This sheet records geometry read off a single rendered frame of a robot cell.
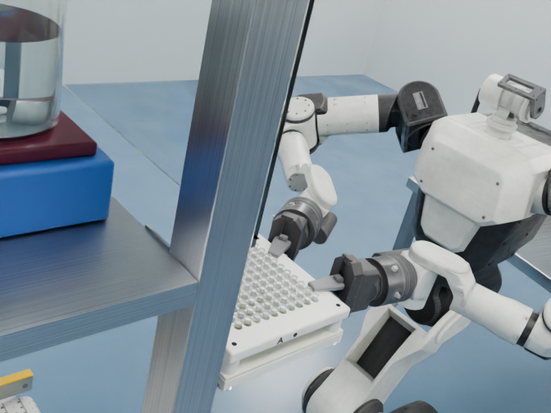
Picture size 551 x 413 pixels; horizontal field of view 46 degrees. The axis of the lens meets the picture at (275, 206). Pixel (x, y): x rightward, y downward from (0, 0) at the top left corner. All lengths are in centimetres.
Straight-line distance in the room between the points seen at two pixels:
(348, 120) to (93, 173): 92
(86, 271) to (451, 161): 92
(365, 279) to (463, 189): 37
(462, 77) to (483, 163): 479
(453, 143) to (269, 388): 135
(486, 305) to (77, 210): 76
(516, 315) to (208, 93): 77
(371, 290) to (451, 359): 181
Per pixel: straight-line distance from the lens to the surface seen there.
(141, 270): 67
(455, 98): 618
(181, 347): 72
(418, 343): 152
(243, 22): 56
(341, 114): 153
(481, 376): 292
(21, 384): 114
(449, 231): 144
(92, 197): 71
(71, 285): 64
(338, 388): 155
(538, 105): 138
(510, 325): 121
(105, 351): 249
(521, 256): 191
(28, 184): 68
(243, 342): 94
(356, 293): 112
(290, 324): 99
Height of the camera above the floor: 166
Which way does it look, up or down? 27 degrees down
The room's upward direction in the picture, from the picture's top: 14 degrees clockwise
